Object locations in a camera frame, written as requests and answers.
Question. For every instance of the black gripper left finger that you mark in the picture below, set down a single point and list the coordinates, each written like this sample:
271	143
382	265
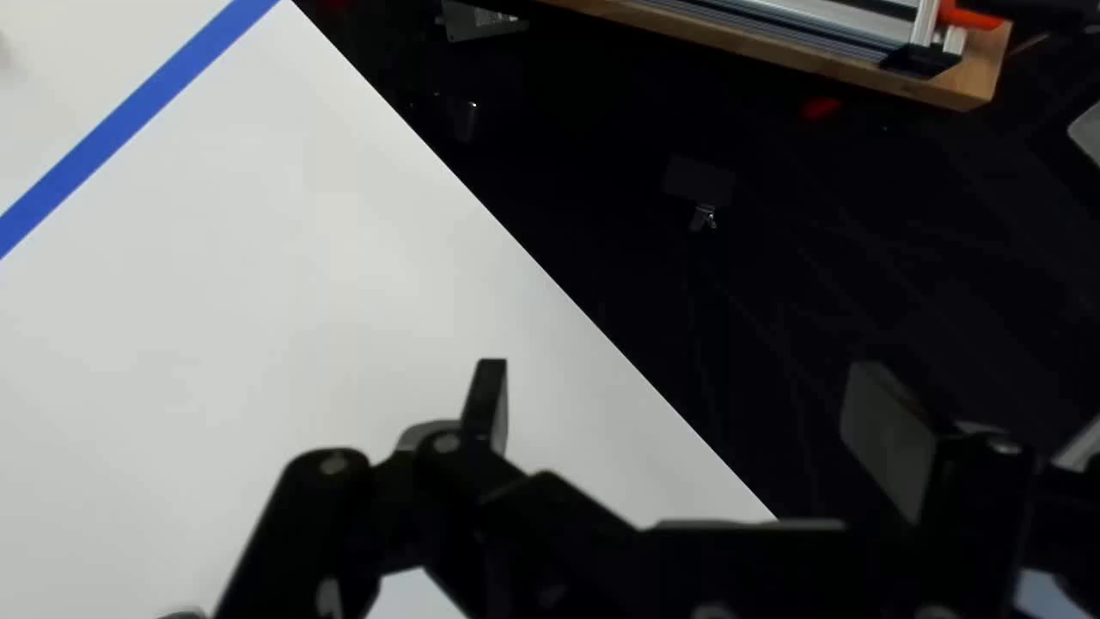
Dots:
479	428

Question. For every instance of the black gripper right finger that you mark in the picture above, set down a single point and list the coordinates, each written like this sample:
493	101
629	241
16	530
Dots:
943	476

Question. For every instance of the blue tape line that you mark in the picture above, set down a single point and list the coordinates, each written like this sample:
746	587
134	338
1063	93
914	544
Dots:
134	113

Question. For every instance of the wooden board with rail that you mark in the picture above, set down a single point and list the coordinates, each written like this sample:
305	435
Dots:
935	52

